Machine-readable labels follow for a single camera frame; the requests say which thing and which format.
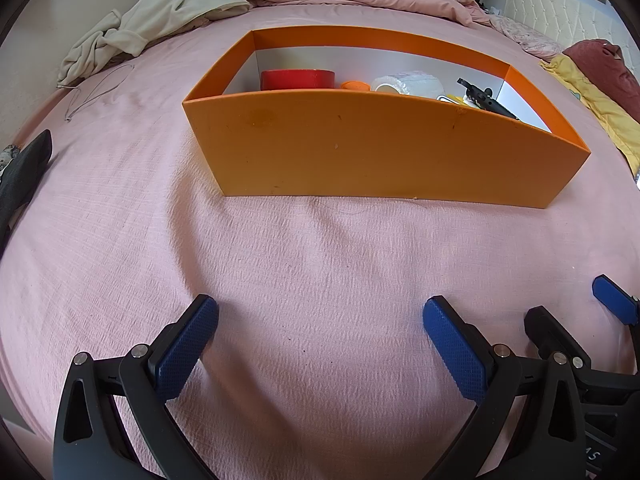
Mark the black cloth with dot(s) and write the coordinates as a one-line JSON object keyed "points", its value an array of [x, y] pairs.
{"points": [[22, 170]]}

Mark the orange cardboard box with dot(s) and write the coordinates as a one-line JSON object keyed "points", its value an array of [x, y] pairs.
{"points": [[350, 145]]}

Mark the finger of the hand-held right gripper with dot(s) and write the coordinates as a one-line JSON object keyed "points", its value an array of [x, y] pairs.
{"points": [[550, 330], [612, 297]]}

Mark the white tape roll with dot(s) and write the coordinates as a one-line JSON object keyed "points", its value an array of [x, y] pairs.
{"points": [[410, 80]]}

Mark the white quilted headboard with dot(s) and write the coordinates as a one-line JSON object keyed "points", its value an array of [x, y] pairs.
{"points": [[545, 0]]}

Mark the pink bed sheet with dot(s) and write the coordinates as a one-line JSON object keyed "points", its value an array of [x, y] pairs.
{"points": [[300, 270]]}

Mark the red tin gold interior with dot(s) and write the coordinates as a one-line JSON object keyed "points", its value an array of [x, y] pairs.
{"points": [[295, 79]]}

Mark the cream cloth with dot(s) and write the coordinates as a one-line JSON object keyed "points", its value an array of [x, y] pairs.
{"points": [[150, 15]]}

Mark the orange contact lens case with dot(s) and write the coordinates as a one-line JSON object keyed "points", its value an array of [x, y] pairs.
{"points": [[356, 85]]}

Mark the dark red pillow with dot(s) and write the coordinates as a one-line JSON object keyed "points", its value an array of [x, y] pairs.
{"points": [[600, 57]]}

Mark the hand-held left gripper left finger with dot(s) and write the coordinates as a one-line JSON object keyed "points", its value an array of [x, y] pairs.
{"points": [[187, 350]]}

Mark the pink floral pillow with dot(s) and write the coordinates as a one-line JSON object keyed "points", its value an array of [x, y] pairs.
{"points": [[525, 35]]}

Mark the yellow blanket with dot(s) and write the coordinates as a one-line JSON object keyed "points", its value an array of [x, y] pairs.
{"points": [[600, 95]]}

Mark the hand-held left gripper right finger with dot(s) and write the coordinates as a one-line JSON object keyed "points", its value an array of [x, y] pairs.
{"points": [[457, 350]]}

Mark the black rectangular packet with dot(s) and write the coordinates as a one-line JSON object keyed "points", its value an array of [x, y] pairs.
{"points": [[487, 100]]}

